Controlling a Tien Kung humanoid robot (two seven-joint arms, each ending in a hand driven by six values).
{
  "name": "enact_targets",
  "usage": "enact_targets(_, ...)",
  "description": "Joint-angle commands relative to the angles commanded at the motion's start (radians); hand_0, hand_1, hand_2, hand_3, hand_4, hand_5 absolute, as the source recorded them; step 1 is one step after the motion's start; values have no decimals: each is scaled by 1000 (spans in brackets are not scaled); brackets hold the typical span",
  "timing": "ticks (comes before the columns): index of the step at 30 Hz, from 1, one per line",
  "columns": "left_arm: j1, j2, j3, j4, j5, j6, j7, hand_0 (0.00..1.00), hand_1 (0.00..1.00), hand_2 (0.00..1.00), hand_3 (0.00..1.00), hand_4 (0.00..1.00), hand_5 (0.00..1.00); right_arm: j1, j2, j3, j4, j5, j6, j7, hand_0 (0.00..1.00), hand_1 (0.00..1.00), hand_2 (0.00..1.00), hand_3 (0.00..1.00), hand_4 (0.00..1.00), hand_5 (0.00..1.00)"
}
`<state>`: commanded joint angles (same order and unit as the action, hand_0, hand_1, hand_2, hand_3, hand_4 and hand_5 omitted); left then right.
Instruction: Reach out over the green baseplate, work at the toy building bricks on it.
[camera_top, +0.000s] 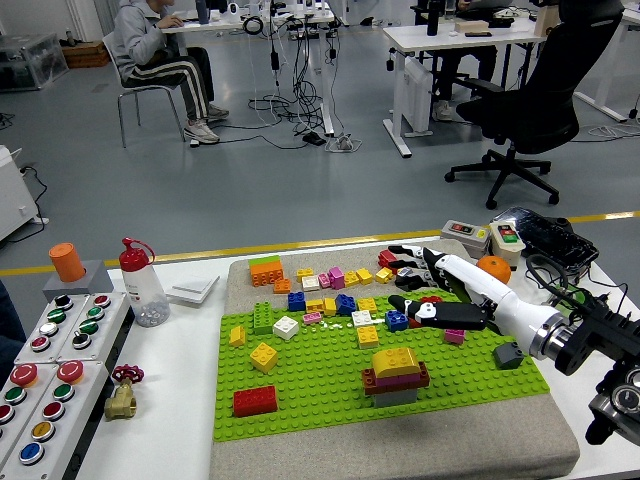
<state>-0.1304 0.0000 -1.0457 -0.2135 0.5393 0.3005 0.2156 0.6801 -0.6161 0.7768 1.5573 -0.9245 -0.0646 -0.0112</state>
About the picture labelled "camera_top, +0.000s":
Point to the green plastic cup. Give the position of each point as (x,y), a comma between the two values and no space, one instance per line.
(577,297)

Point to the green studded baseplate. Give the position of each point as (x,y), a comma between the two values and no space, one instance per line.
(320,390)

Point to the small yellow tilted brick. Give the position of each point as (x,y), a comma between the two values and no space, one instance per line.
(237,336)

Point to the black bottle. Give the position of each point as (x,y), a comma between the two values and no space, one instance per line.
(434,20)

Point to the white wall switch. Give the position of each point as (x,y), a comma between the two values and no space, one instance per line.
(192,289)

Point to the wooden box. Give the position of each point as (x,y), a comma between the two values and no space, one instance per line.
(471,27)

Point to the brass valve red handwheel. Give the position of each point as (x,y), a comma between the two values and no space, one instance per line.
(120,402)

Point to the large yellow square brick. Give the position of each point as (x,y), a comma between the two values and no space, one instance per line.
(263,357)

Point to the grey switch box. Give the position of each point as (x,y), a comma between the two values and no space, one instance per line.
(467,242)

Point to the magenta square brick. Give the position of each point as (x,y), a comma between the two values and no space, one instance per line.
(454,336)

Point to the small orange brick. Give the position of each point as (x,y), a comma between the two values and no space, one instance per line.
(282,286)

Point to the clear storage box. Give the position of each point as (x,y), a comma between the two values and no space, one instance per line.
(30,65)

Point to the clear squeeze bottle red cap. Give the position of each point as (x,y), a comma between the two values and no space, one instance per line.
(142,295)

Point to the yellow curved brick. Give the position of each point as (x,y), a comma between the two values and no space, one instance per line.
(395,361)

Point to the seated person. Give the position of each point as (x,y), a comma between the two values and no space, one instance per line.
(450,65)
(137,45)

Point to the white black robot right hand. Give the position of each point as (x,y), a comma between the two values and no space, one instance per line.
(520,310)

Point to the flat pink brick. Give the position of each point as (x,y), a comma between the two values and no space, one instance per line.
(312,318)

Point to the long button box blue button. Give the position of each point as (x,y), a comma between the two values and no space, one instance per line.
(55,425)

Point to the small pink brick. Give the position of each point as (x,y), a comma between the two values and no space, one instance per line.
(324,280)

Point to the blue brick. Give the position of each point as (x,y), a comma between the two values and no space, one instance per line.
(346,305)
(296,302)
(394,324)

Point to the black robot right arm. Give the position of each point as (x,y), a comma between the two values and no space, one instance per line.
(585,340)

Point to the large red brick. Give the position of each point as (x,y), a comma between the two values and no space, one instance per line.
(255,401)

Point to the grey chair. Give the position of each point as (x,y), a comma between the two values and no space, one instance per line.
(110,52)

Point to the long magenta brick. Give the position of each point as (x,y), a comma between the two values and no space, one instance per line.
(390,382)

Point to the white square brick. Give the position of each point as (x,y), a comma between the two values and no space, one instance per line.
(285,327)
(362,318)

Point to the white cabinet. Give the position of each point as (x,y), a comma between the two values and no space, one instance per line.
(12,195)

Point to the beige box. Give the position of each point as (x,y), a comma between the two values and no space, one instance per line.
(545,20)

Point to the long red brick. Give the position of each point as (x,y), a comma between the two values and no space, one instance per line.
(431,299)

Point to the grey-brown foam mat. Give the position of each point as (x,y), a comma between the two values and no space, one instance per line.
(350,460)

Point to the dark blue bottle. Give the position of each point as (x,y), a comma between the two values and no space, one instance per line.
(202,12)

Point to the black office chair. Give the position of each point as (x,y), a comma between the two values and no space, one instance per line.
(550,110)

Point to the black phone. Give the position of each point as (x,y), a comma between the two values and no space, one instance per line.
(478,34)

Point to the white desk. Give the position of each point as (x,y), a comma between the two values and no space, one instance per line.
(220,27)
(435,39)
(612,75)

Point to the tall green brick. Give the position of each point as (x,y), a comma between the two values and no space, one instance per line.
(263,319)

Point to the orange brick with green top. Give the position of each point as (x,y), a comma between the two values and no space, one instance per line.
(266,272)

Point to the wooden crate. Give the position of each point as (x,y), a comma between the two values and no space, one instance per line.
(87,55)

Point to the white computer tower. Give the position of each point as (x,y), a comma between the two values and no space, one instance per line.
(417,95)

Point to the grey block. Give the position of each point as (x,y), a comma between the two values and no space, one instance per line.
(97,286)

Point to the black handheld controller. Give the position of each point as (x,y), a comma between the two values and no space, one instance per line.
(550,235)

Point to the orange fruit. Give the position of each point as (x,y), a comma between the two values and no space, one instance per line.
(495,267)

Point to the light grey base brick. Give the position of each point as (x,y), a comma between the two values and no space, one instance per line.
(395,398)

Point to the white switch box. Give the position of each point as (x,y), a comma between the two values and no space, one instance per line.
(507,250)

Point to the long grey button box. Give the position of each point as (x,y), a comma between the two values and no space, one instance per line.
(15,395)

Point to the black power strip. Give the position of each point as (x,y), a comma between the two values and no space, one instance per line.
(314,139)

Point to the grey button box silver button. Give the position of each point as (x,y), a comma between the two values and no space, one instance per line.
(50,340)

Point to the grey button box two green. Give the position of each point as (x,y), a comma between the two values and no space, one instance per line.
(100,335)

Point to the orange cylinder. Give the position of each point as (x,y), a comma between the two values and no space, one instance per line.
(67,262)

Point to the dark grey sloped brick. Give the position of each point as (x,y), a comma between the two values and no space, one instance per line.
(507,355)

